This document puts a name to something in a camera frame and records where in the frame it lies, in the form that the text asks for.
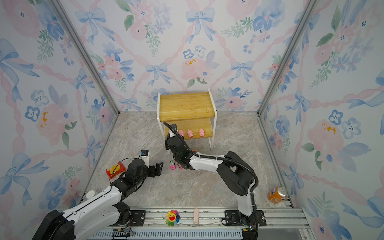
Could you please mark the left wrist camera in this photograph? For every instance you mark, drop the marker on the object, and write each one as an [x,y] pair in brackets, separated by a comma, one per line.
[144,155]

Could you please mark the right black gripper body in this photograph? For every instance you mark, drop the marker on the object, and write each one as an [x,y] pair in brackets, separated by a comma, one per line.
[168,143]

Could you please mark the pink eraser block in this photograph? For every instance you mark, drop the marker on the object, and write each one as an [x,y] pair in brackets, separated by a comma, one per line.
[196,216]

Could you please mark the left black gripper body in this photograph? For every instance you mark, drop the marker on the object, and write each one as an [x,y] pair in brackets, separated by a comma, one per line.
[149,172]

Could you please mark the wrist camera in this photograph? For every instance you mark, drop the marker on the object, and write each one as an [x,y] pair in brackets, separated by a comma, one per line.
[172,130]
[144,155]

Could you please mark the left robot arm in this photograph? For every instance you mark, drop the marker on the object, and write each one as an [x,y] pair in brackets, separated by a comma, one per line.
[104,209]

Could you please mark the colourful smiling flower plush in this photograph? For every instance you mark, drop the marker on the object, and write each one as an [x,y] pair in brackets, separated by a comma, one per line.
[172,218]

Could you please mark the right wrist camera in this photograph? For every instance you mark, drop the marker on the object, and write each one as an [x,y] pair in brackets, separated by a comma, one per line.
[172,130]

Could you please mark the wooden two-tier shelf white frame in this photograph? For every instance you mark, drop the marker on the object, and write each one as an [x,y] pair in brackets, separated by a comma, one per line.
[190,111]

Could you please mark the white cap pill bottle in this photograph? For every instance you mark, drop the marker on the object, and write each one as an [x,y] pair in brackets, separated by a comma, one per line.
[90,194]

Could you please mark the red snack packet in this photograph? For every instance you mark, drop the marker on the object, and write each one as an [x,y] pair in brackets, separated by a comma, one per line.
[115,170]

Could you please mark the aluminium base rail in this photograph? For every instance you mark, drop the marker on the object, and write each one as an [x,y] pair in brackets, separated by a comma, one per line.
[274,223]

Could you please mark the orange drink can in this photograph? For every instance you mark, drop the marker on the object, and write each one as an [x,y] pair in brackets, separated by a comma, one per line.
[278,194]

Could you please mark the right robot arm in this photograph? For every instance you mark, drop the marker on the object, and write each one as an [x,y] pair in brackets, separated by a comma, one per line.
[238,176]

